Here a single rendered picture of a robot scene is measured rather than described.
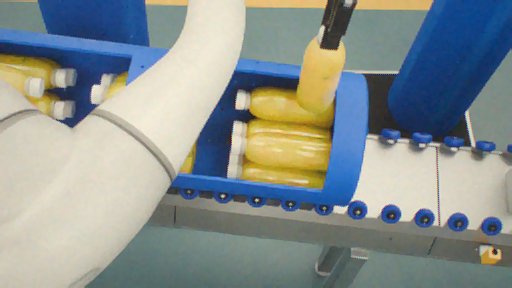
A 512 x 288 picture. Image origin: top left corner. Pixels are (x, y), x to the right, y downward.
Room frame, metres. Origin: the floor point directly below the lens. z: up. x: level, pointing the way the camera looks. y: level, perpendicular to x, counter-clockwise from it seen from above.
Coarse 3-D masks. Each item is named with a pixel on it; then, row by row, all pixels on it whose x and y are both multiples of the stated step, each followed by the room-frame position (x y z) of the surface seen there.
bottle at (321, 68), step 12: (312, 48) 0.70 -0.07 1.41; (312, 60) 0.68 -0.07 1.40; (324, 60) 0.68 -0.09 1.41; (336, 60) 0.68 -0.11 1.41; (312, 72) 0.67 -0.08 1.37; (324, 72) 0.67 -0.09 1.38; (336, 72) 0.68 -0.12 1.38; (300, 84) 0.69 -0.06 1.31; (312, 84) 0.67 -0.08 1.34; (324, 84) 0.67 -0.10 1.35; (336, 84) 0.69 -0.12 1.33; (300, 96) 0.68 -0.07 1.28; (312, 96) 0.67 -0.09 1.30; (324, 96) 0.67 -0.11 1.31; (312, 108) 0.67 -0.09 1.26; (324, 108) 0.68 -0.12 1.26
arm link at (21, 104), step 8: (0, 80) 0.31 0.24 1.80; (0, 88) 0.29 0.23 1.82; (8, 88) 0.30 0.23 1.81; (0, 96) 0.28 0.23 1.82; (8, 96) 0.29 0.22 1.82; (16, 96) 0.29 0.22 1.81; (0, 104) 0.27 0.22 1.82; (8, 104) 0.28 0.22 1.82; (16, 104) 0.28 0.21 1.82; (24, 104) 0.29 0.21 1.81; (0, 112) 0.26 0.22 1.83; (8, 112) 0.27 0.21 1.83; (16, 112) 0.27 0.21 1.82; (0, 120) 0.25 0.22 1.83
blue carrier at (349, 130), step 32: (0, 32) 0.75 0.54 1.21; (32, 32) 0.78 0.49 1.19; (64, 64) 0.80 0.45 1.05; (96, 64) 0.81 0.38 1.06; (128, 64) 0.82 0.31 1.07; (256, 64) 0.78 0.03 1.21; (288, 64) 0.81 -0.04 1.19; (64, 96) 0.76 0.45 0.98; (224, 96) 0.81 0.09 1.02; (352, 96) 0.73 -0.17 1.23; (224, 128) 0.76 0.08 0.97; (352, 128) 0.66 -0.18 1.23; (224, 160) 0.68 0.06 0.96; (352, 160) 0.61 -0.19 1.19; (224, 192) 0.56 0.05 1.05; (256, 192) 0.56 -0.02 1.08; (288, 192) 0.57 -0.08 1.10; (320, 192) 0.57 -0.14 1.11; (352, 192) 0.58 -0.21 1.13
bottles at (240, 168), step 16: (48, 96) 0.72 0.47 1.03; (48, 112) 0.66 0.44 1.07; (64, 112) 0.67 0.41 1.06; (240, 128) 0.70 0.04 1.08; (256, 128) 0.70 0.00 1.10; (272, 128) 0.70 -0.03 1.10; (288, 128) 0.71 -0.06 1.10; (304, 128) 0.72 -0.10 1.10; (320, 128) 0.73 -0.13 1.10; (192, 160) 0.63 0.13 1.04; (240, 160) 0.66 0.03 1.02; (240, 176) 0.60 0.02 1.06; (256, 176) 0.60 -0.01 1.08; (272, 176) 0.60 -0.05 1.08; (288, 176) 0.61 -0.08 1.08; (304, 176) 0.62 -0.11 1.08; (320, 176) 0.62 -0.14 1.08
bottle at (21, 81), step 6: (0, 66) 0.69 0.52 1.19; (6, 66) 0.69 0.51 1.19; (0, 72) 0.67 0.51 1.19; (6, 72) 0.67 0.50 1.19; (12, 72) 0.68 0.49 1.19; (18, 72) 0.68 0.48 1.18; (6, 78) 0.66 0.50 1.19; (12, 78) 0.66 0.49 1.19; (18, 78) 0.67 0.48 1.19; (24, 78) 0.67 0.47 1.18; (30, 78) 0.68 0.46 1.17; (12, 84) 0.65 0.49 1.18; (18, 84) 0.66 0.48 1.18; (24, 84) 0.66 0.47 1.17; (18, 90) 0.65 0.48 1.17; (24, 90) 0.65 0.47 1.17; (24, 96) 0.65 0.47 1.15; (30, 96) 0.65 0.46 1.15
